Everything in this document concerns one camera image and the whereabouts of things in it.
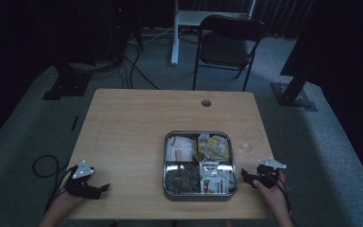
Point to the clear square lid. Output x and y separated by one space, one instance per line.
176 167

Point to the dark square compartment box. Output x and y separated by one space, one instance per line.
198 198

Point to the pile of yellow tea bags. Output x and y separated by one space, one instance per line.
214 148

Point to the pile of dark tea bags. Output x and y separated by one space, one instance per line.
182 181

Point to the dark curtain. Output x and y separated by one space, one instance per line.
280 15

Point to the pile of white green packets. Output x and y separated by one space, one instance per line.
216 179

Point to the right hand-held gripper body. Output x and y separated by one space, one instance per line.
266 176

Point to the black folding chair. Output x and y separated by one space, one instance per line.
223 50

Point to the dark equipment tower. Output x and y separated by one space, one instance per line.
123 28

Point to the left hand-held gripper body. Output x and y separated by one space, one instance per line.
82 170

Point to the black strip on floor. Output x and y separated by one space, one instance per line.
74 123

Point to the person's left hand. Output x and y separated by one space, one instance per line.
64 201

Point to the person's right hand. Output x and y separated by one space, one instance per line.
275 198

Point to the clear glass cup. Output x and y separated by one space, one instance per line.
247 146

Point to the black stand with base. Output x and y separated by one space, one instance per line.
69 85
291 94

